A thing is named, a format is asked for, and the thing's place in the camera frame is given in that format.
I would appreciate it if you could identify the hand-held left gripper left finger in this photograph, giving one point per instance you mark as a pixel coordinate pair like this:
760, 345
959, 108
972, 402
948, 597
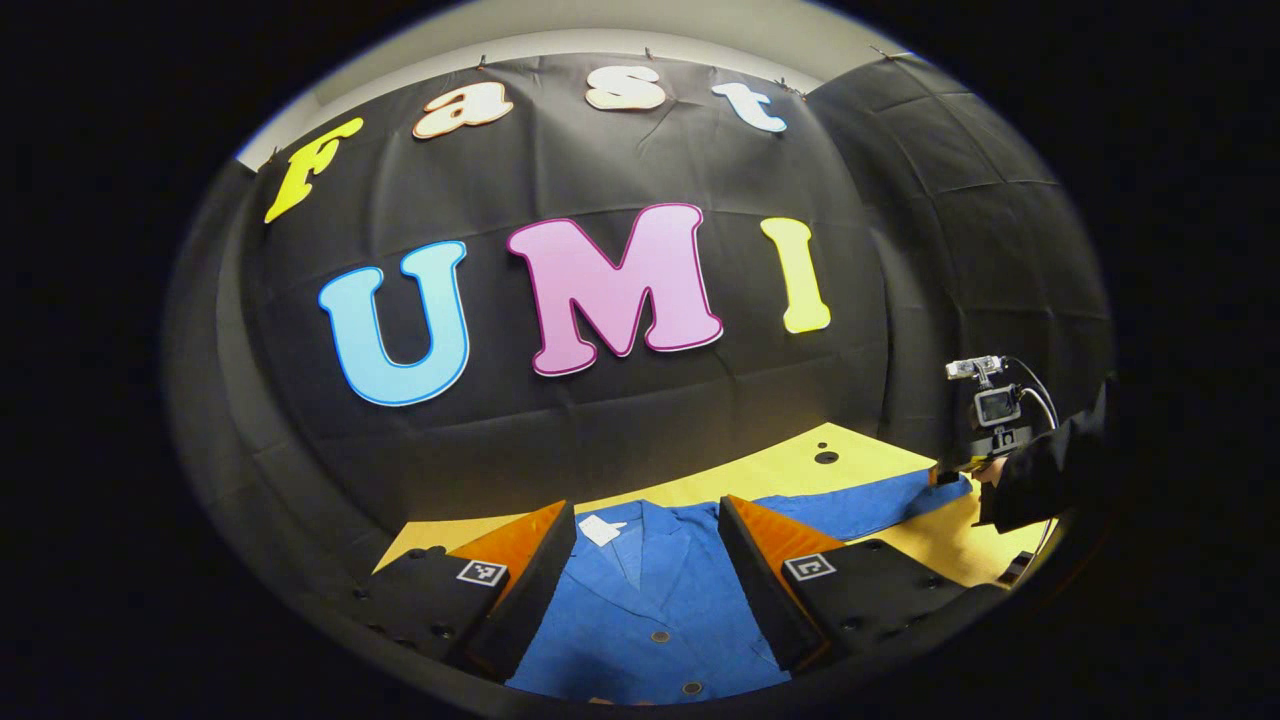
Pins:
535, 600

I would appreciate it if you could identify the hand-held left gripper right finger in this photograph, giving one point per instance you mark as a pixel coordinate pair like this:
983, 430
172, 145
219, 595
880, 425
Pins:
760, 600

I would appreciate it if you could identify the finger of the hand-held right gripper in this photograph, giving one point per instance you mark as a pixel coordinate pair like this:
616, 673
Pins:
955, 467

